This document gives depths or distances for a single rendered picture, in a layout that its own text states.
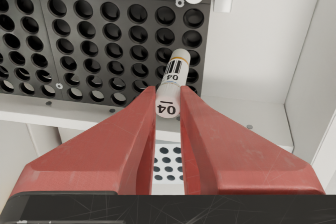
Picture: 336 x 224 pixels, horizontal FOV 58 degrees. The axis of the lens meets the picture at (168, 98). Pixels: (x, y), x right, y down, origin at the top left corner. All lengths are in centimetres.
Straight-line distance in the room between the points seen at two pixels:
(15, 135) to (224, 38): 31
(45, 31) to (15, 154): 26
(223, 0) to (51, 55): 14
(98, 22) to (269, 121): 17
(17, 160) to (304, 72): 37
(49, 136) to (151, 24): 37
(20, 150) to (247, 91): 32
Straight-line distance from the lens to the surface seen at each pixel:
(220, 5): 25
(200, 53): 21
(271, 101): 31
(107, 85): 24
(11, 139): 45
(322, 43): 24
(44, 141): 52
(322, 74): 23
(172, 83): 15
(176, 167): 44
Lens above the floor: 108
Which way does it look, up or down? 52 degrees down
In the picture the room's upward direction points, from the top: 165 degrees counter-clockwise
